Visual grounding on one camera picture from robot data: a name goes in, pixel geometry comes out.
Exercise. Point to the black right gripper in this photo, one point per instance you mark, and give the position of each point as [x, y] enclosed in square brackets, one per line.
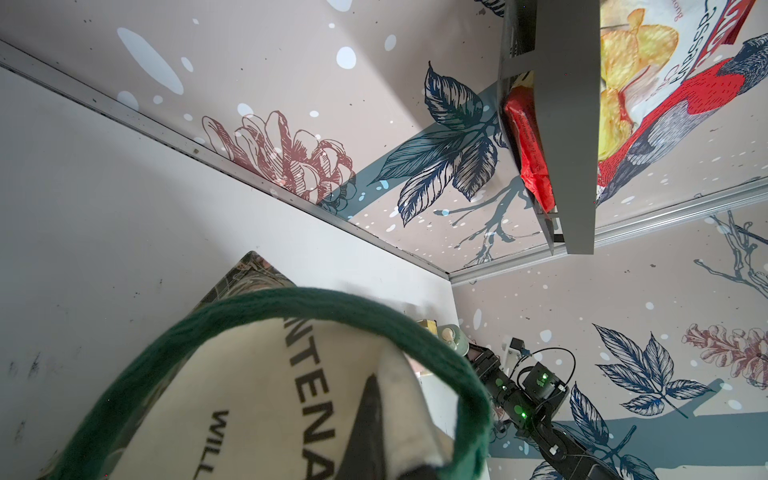
[527, 405]

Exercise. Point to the green pencil sharpener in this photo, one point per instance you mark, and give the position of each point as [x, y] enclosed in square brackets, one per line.
[454, 338]

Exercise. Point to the cream green-handled tote bag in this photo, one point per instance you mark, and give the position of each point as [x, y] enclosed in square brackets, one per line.
[268, 380]

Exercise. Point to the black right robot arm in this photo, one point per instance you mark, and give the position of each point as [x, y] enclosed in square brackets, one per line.
[562, 452]

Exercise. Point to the red Chuba cassava chips bag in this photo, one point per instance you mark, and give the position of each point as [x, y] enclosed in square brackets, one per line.
[656, 85]

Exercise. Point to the black wire wall basket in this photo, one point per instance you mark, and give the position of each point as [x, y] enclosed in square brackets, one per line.
[559, 42]

